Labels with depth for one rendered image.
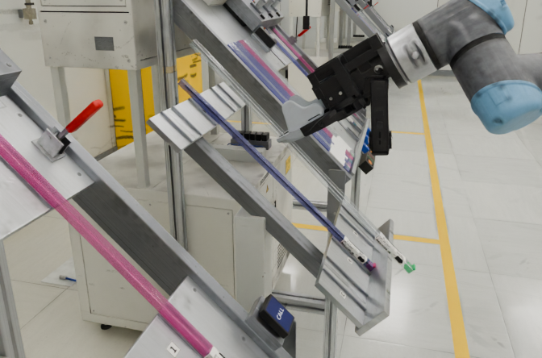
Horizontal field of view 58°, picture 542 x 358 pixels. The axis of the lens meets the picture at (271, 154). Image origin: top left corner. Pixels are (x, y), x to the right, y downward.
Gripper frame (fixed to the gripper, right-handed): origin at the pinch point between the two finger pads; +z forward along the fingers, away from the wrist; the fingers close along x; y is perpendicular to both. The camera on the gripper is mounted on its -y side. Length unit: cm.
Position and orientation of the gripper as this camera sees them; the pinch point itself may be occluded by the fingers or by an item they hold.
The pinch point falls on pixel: (288, 139)
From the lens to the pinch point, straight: 77.8
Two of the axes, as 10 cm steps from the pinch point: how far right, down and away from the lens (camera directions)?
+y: -5.2, -8.4, -1.4
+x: -2.5, 3.0, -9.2
